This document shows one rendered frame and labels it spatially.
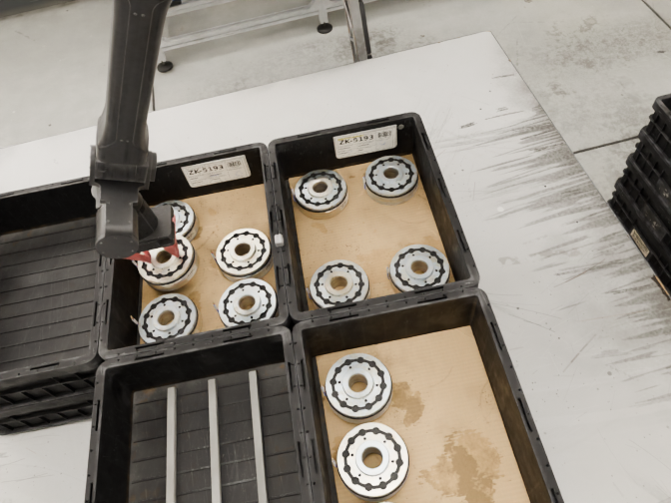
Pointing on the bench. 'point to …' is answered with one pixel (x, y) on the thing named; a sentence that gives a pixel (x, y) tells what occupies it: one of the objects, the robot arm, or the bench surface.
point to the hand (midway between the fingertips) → (163, 254)
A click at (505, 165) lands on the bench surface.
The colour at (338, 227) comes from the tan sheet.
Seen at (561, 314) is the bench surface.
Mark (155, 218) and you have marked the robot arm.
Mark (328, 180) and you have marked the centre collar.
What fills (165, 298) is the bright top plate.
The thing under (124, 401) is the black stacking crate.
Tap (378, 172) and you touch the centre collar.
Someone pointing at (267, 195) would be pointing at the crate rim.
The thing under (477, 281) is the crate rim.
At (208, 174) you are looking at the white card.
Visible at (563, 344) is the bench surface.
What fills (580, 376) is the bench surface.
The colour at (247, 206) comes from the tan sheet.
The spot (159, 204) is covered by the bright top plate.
